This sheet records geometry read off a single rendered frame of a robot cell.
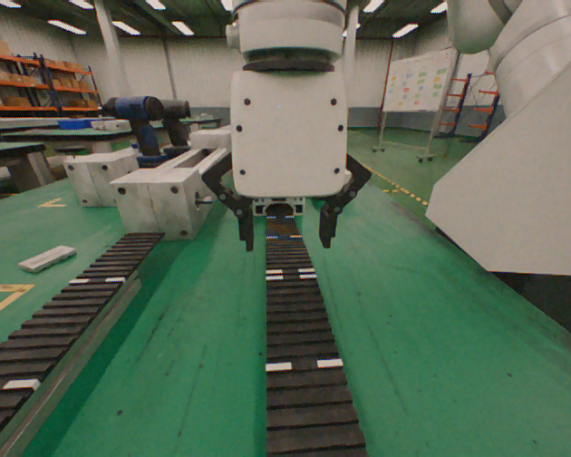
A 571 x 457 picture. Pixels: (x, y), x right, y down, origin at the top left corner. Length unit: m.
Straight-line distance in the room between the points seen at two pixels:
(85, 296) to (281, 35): 0.26
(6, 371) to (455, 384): 0.31
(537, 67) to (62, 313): 0.65
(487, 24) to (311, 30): 0.55
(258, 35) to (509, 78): 0.45
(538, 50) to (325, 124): 0.41
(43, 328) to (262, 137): 0.22
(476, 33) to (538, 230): 0.45
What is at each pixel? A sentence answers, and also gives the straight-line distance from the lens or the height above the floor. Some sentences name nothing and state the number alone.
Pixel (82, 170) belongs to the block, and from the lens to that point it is 0.63.
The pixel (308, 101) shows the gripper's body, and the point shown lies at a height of 0.97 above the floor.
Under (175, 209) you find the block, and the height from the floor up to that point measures 0.83.
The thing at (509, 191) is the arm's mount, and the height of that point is 0.88.
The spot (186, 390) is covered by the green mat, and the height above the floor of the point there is 0.78.
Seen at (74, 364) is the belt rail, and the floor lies 0.79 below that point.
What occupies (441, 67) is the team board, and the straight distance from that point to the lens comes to 6.01.
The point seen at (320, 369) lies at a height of 0.81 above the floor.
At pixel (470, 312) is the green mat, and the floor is 0.78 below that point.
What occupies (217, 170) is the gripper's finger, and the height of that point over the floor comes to 0.91.
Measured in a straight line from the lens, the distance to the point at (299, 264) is 0.26.
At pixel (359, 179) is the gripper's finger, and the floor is 0.90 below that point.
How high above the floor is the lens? 0.96
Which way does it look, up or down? 27 degrees down
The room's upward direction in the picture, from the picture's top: straight up
